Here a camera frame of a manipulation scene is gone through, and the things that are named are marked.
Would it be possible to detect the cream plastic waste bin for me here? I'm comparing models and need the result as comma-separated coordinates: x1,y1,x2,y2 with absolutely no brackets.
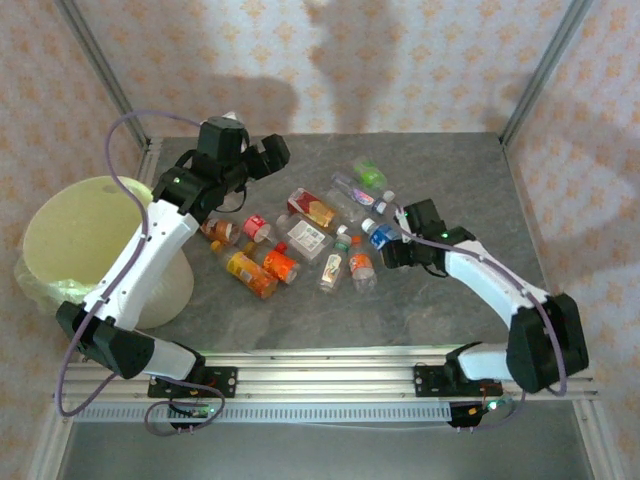
22,174,195,330

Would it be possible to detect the pale yellow bin liner bag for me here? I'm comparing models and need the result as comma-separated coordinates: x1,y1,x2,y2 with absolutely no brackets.
13,249,96,314

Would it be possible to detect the white slotted cable duct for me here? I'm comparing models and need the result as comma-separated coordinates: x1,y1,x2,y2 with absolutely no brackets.
74,402,454,425

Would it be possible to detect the clear bottle purple label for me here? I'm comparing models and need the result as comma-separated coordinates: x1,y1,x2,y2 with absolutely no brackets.
329,171,397,207

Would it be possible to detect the clear unlabelled plastic bottle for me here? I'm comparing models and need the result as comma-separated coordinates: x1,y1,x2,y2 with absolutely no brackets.
327,187,389,224

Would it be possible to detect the small controller board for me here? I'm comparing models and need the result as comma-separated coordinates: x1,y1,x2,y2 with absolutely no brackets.
452,397,516,431
172,402,216,422

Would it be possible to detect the amber brown drink bottle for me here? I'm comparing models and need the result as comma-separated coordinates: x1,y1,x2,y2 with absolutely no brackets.
199,216,242,246

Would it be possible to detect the clear bottle blue label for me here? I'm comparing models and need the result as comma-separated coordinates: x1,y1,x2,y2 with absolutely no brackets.
360,217,401,251

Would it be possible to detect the purple cable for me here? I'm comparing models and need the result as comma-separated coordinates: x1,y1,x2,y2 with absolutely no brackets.
393,204,569,431
57,109,227,437

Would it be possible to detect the clear bottle orange label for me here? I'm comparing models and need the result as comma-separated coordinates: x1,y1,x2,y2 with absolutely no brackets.
347,235,379,294

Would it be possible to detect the yellow orange juice bottle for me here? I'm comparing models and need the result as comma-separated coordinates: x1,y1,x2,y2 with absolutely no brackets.
209,239,280,300

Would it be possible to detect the green lime soda water bottle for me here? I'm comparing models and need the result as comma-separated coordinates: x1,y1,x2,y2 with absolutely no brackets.
352,155,389,190

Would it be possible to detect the red gold tea bottle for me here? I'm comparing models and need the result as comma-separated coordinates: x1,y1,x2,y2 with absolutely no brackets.
286,187,337,232

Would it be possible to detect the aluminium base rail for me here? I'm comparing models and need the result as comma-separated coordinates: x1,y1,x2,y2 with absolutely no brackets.
52,347,600,404

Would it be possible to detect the clear bottle green white label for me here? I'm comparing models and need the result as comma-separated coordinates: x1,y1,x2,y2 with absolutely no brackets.
318,224,352,295

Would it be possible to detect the small red label cola bottle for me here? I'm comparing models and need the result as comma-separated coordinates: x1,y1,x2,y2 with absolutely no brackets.
241,213,290,253

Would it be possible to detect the aluminium frame post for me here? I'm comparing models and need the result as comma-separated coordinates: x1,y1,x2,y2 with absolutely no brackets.
499,0,596,147
53,0,154,151

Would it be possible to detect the orange label soda bottle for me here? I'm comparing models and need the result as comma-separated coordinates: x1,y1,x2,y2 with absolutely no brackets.
243,242,302,285

